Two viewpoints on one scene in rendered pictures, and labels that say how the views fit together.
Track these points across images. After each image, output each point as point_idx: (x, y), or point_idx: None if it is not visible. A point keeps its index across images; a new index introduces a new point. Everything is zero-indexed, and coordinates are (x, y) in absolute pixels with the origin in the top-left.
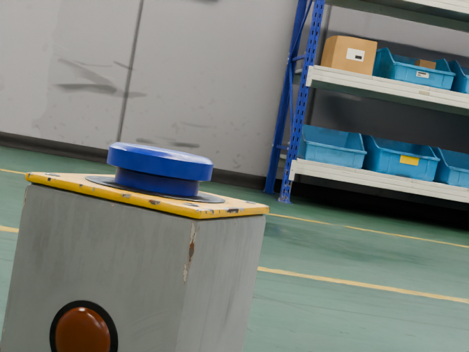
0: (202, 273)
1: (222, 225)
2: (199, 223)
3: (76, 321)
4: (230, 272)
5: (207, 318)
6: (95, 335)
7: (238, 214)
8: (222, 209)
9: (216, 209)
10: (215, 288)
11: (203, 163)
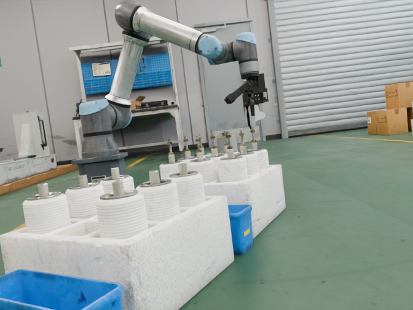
0: (218, 141)
1: (220, 138)
2: (216, 138)
3: None
4: (224, 141)
5: (221, 145)
6: None
7: (222, 136)
8: (219, 136)
9: (219, 136)
10: (221, 143)
11: (223, 133)
